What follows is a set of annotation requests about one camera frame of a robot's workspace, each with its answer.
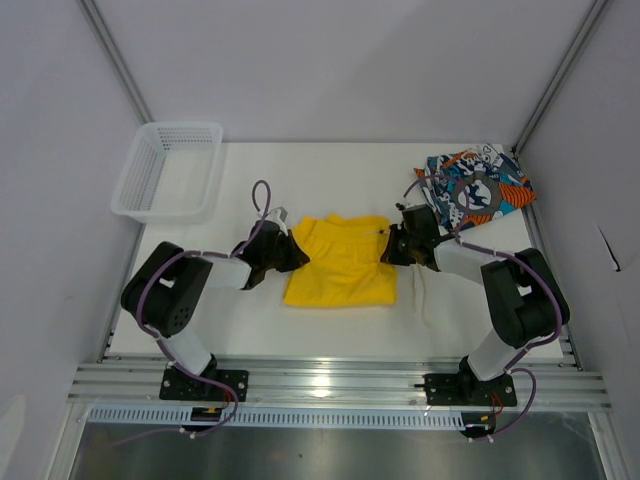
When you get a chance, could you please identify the yellow shorts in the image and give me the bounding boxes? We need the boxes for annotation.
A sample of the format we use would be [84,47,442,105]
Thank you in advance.
[283,213,398,309]

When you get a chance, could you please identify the colourful patterned shorts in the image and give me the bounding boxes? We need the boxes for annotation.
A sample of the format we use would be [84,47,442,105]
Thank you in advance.
[414,144,536,232]

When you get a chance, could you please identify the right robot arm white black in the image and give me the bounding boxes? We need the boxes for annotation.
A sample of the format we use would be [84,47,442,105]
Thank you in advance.
[381,203,570,405]

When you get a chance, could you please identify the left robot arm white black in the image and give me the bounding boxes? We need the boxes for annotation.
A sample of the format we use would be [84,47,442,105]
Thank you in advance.
[120,220,310,400]

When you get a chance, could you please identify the white plastic basket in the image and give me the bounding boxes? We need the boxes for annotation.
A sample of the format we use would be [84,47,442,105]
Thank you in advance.
[110,121,224,224]

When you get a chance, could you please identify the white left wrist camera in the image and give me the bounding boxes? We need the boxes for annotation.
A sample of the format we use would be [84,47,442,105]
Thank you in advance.
[267,206,288,225]

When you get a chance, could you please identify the aluminium mounting rail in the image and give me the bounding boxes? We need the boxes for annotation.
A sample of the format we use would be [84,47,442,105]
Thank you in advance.
[67,357,612,412]

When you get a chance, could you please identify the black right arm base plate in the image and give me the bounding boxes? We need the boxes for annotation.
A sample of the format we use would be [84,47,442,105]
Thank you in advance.
[414,373,518,407]

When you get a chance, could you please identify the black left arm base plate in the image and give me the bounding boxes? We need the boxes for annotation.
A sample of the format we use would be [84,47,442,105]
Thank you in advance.
[159,367,249,403]

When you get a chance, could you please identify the slotted grey cable duct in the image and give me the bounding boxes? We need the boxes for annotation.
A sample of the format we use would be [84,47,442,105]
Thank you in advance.
[87,404,465,431]

